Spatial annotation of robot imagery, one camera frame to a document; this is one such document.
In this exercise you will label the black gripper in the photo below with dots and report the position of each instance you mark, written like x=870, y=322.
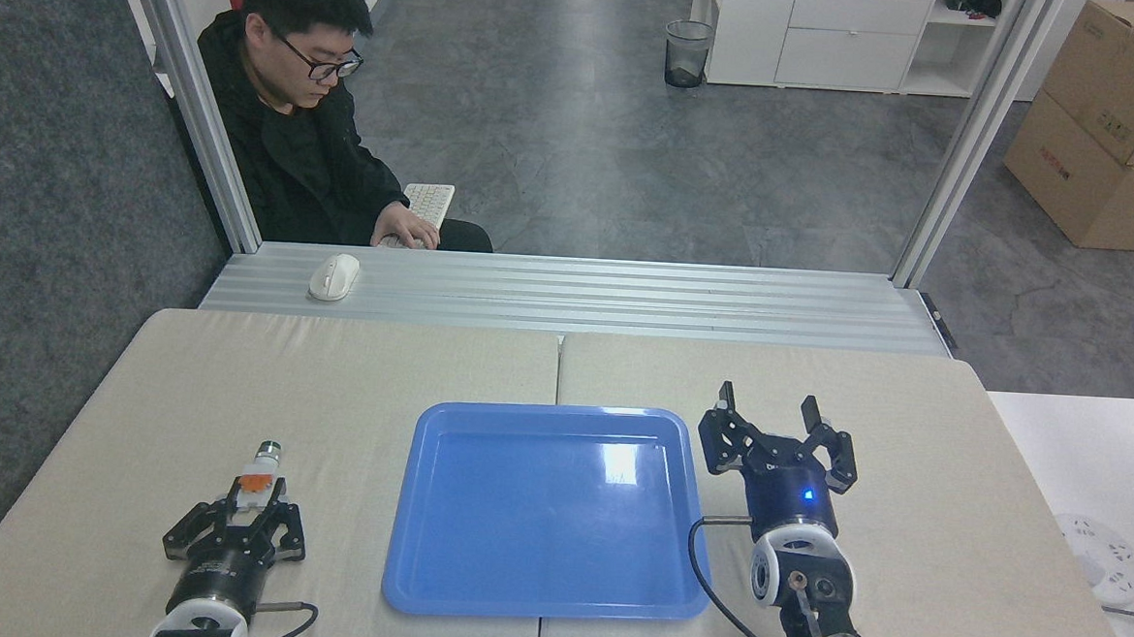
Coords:
x=790, y=500
x=219, y=577

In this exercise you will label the white orange switch part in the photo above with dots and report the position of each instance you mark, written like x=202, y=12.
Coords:
x=258, y=482

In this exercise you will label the blue plastic tray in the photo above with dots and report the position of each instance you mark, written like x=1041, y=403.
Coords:
x=547, y=512

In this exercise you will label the person's left hand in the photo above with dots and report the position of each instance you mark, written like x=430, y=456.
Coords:
x=407, y=225

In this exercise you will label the white computer mouse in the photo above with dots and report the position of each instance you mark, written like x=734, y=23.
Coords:
x=333, y=276

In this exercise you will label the white side table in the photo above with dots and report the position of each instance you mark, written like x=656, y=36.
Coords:
x=1094, y=453

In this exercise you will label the round white power strip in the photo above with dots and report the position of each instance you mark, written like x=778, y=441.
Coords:
x=1103, y=555

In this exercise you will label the person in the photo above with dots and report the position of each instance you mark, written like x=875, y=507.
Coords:
x=294, y=159

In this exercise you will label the white keyboard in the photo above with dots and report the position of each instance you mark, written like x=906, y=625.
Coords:
x=430, y=200

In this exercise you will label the large cardboard box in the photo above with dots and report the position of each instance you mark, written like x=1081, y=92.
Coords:
x=1078, y=190

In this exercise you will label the black mesh waste bin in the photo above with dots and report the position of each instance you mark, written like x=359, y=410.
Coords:
x=688, y=55

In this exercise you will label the white drawer cabinet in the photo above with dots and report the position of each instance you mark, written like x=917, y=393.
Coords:
x=834, y=41

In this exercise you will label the black item on shelf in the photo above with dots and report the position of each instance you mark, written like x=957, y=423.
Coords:
x=977, y=2

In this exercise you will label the small cardboard box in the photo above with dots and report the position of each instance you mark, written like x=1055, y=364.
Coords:
x=1123, y=76

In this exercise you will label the black bracket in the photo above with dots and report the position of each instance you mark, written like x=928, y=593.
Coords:
x=938, y=320

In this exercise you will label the silver aluminium rail platform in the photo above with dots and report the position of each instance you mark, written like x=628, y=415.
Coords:
x=626, y=297

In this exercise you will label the silver aluminium post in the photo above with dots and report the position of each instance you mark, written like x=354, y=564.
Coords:
x=974, y=136
x=187, y=75

